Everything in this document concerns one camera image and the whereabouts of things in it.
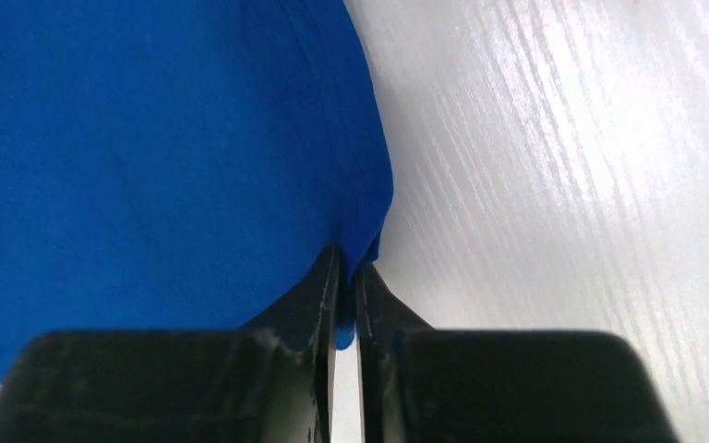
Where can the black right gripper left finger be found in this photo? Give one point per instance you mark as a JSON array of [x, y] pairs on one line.
[[268, 381]]

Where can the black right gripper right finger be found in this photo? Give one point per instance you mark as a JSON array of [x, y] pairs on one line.
[[422, 384]]

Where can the blue panda print t-shirt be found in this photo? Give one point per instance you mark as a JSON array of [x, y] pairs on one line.
[[178, 164]]

